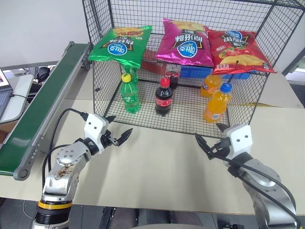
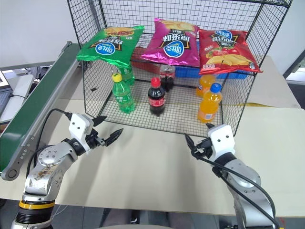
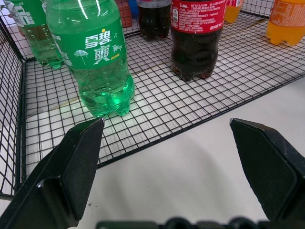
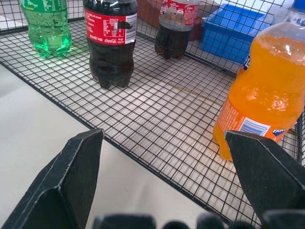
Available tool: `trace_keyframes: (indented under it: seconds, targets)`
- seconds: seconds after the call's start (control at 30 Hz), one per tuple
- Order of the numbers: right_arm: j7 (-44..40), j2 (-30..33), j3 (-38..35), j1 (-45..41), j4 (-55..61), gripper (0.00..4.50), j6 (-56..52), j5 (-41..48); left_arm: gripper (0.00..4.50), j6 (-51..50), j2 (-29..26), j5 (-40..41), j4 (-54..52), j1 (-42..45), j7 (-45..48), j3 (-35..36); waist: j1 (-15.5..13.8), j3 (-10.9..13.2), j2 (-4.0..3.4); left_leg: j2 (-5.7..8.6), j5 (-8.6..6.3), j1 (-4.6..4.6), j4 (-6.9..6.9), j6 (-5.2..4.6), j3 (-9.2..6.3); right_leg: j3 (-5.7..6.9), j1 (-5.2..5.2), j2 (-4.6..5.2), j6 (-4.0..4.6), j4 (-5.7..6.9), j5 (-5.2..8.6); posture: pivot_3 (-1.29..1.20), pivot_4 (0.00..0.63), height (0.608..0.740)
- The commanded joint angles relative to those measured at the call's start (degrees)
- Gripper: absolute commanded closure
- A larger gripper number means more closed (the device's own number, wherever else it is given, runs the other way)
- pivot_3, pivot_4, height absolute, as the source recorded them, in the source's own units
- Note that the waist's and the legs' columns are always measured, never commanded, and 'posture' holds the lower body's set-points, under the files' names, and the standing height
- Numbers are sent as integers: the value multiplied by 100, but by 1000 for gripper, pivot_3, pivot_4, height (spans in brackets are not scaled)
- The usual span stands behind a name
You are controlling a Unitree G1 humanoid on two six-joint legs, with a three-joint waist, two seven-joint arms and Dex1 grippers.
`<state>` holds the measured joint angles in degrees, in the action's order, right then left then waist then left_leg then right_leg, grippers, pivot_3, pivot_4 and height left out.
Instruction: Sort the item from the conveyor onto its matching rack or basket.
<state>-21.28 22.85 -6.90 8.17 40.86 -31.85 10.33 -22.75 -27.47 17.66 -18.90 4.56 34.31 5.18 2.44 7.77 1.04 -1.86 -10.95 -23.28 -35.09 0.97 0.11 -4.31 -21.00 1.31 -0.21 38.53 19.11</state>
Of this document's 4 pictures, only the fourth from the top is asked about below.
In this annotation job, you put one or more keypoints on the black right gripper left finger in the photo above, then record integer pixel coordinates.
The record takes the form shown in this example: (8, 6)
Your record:
(71, 176)

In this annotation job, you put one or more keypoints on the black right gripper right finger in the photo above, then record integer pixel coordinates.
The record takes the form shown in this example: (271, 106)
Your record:
(267, 171)

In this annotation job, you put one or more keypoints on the orange soda bottle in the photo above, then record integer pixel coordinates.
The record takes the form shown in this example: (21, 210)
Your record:
(264, 90)

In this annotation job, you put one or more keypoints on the full cola bottle red label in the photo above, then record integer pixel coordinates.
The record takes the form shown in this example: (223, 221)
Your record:
(111, 45)

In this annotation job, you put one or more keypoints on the blue plastic bin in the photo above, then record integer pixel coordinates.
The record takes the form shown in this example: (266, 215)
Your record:
(228, 33)

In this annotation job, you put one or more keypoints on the green soda bottle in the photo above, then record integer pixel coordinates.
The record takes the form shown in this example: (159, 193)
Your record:
(48, 26)

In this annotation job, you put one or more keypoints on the half-empty cola bottle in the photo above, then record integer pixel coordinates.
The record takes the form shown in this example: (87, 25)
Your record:
(175, 31)

